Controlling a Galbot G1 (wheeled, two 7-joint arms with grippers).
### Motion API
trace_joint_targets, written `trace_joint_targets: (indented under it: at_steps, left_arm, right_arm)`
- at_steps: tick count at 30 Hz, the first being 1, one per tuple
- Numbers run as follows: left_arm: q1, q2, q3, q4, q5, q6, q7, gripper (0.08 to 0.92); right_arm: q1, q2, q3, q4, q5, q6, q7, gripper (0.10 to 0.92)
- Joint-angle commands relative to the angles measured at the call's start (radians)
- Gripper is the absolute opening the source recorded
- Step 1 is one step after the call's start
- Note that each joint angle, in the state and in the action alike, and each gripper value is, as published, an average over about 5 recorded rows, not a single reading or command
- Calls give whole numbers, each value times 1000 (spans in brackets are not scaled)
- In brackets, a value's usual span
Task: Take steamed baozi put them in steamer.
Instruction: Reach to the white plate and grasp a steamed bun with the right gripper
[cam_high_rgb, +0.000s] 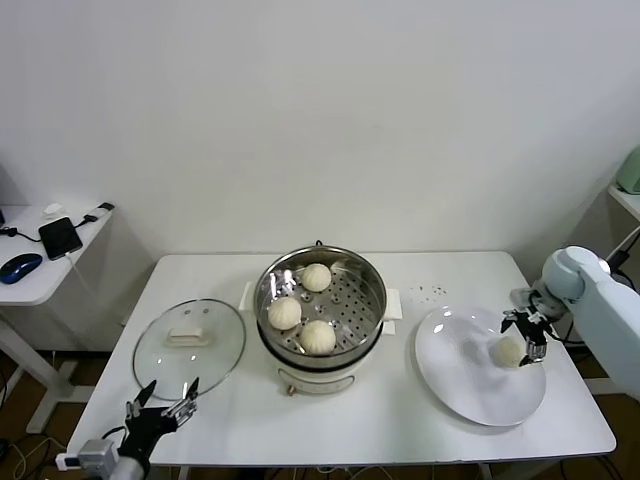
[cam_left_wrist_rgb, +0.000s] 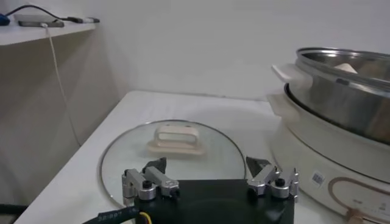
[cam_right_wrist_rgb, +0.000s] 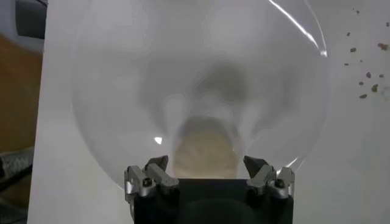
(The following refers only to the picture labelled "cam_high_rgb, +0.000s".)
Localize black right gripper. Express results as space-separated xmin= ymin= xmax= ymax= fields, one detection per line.
xmin=499 ymin=291 xmax=565 ymax=369

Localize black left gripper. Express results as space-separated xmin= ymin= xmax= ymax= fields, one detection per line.
xmin=122 ymin=377 xmax=200 ymax=458

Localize white steamed baozi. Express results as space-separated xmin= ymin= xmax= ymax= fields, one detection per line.
xmin=298 ymin=319 xmax=337 ymax=356
xmin=300 ymin=263 xmax=332 ymax=294
xmin=267 ymin=297 xmax=304 ymax=331
xmin=490 ymin=335 xmax=527 ymax=370

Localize glass pot lid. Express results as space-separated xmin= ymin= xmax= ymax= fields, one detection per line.
xmin=132 ymin=298 xmax=247 ymax=403

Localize steel steamer basket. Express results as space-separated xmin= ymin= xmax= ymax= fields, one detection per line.
xmin=239 ymin=248 xmax=404 ymax=357

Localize white round plate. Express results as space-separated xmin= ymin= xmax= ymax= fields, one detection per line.
xmin=413 ymin=304 xmax=547 ymax=427

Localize scattered dark crumbs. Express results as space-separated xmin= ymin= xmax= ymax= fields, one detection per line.
xmin=409 ymin=284 xmax=447 ymax=303

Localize white electric pot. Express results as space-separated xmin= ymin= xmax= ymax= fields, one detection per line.
xmin=257 ymin=319 xmax=397 ymax=400

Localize white side desk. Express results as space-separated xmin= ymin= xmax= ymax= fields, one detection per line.
xmin=605 ymin=183 xmax=640 ymax=236
xmin=0 ymin=202 xmax=117 ymax=435

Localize pale green appliance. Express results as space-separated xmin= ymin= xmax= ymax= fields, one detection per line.
xmin=613 ymin=148 xmax=640 ymax=195

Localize black smartphone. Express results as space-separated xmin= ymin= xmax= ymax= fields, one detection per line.
xmin=38 ymin=217 xmax=84 ymax=262

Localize blue computer mouse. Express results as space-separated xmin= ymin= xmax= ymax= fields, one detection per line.
xmin=0 ymin=253 xmax=44 ymax=286

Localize black usb adapter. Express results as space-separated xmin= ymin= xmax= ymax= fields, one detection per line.
xmin=74 ymin=202 xmax=115 ymax=230

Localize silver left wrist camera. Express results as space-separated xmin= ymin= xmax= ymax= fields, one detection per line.
xmin=54 ymin=438 xmax=120 ymax=472

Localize thin white cable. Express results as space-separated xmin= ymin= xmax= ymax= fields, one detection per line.
xmin=607 ymin=230 xmax=640 ymax=261

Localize white charging cable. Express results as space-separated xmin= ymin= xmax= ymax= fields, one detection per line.
xmin=63 ymin=252 xmax=97 ymax=294

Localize black desk cable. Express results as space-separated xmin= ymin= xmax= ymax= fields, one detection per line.
xmin=0 ymin=227 xmax=44 ymax=245

